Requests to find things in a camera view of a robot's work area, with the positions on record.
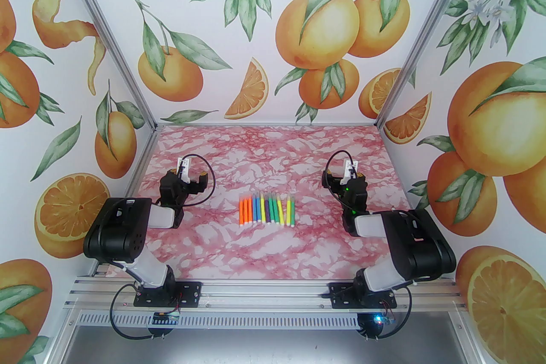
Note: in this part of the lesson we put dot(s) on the purple marker pen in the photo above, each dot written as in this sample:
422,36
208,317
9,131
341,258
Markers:
267,209

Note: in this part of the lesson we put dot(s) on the perforated metal strip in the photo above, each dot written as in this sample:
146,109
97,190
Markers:
264,319

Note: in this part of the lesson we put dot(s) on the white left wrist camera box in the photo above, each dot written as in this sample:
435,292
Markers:
184,172

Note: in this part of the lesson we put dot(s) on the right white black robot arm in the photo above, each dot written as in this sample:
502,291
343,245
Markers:
418,243

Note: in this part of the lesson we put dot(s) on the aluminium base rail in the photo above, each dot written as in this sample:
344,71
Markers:
264,294

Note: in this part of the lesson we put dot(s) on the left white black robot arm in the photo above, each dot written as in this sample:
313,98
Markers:
115,234

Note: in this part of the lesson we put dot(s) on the brushed steel panel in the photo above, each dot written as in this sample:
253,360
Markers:
264,347

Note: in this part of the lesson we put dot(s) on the green marker pen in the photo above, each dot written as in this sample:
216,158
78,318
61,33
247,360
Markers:
271,209
275,209
288,210

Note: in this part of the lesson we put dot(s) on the small circuit board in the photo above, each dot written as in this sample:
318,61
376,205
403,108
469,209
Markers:
166,317
386,320

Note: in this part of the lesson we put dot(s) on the yellow marker pen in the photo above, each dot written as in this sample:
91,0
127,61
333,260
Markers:
292,211
262,208
280,210

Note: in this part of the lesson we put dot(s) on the aluminium frame post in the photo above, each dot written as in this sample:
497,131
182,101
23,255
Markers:
107,33
425,33

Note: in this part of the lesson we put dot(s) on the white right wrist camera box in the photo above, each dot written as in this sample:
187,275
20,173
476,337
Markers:
350,166

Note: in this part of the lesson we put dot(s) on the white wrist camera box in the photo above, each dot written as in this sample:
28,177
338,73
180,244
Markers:
350,166
184,172

